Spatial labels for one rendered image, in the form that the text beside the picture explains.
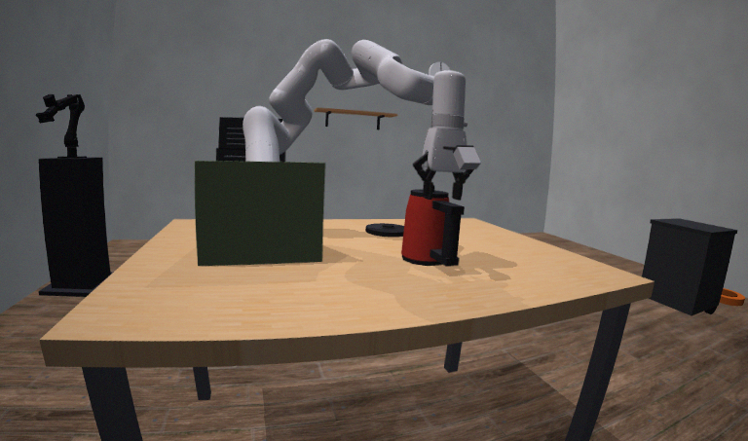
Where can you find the dark red kettle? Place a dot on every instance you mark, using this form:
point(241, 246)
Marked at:
point(431, 230)

